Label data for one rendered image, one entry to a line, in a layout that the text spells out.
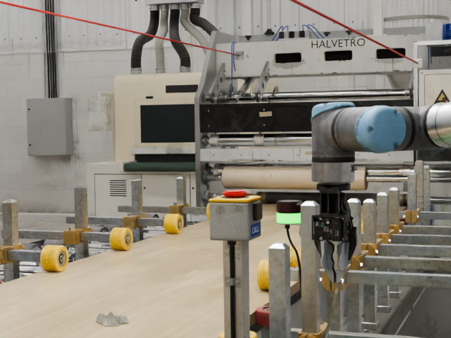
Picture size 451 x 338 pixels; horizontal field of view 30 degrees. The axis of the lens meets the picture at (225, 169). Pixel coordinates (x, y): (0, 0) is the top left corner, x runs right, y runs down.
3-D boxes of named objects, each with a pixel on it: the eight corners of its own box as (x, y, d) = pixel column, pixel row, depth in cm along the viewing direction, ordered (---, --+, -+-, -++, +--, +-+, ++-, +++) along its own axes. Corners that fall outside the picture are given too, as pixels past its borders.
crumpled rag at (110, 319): (135, 322, 189) (134, 312, 189) (108, 327, 185) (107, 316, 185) (115, 316, 196) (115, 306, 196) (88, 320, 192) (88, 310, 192)
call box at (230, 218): (262, 240, 145) (261, 195, 144) (249, 245, 138) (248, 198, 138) (223, 239, 147) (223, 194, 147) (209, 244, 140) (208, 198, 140)
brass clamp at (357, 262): (370, 267, 246) (370, 250, 246) (362, 275, 233) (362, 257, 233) (349, 266, 248) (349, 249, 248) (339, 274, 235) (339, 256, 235)
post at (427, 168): (430, 264, 405) (429, 165, 403) (429, 265, 402) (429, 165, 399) (423, 264, 406) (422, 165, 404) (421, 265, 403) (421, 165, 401)
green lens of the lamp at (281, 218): (305, 220, 194) (305, 211, 194) (298, 223, 188) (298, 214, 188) (280, 220, 196) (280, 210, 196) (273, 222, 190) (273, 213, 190)
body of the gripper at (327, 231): (310, 243, 175) (309, 185, 174) (319, 237, 183) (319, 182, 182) (346, 244, 172) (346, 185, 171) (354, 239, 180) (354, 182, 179)
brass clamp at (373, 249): (384, 254, 269) (384, 239, 269) (377, 261, 257) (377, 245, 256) (365, 253, 272) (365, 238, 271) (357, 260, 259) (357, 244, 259)
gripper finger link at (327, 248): (315, 286, 176) (315, 241, 176) (321, 280, 182) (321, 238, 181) (329, 286, 175) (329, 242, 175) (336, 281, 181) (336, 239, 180)
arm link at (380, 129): (416, 104, 165) (374, 106, 175) (370, 104, 159) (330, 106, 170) (416, 152, 165) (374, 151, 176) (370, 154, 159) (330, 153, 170)
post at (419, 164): (423, 265, 382) (423, 159, 379) (423, 267, 378) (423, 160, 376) (416, 265, 383) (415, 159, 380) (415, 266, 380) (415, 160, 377)
